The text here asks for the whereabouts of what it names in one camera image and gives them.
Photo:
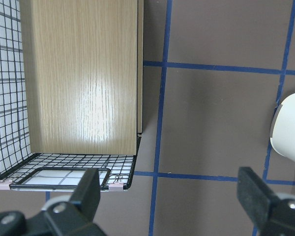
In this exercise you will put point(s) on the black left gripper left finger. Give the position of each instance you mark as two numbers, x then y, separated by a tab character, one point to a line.
67	216

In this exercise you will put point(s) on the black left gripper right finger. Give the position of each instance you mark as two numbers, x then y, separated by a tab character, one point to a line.
273	214

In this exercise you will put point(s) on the white two-slot toaster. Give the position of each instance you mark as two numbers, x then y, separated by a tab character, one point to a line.
282	131

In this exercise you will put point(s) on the wire grid wooden shelf box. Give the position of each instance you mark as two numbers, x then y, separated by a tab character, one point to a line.
71	89

